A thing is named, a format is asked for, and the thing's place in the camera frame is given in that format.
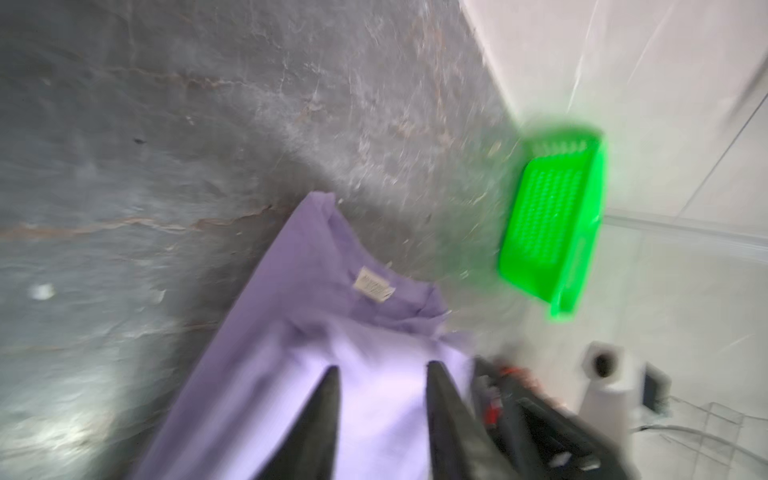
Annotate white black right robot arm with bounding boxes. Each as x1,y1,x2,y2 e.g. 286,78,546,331
472,356,638,479

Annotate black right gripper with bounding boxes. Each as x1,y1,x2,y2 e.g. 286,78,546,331
472,357,630,479

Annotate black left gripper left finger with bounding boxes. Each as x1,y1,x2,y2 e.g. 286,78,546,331
256,366,341,480

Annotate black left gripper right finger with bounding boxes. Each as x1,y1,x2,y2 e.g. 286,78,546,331
426,361,516,480

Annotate purple t shirt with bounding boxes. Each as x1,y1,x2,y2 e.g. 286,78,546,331
132,192,471,479

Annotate green plastic basket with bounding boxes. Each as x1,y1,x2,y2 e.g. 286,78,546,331
498,126,606,323

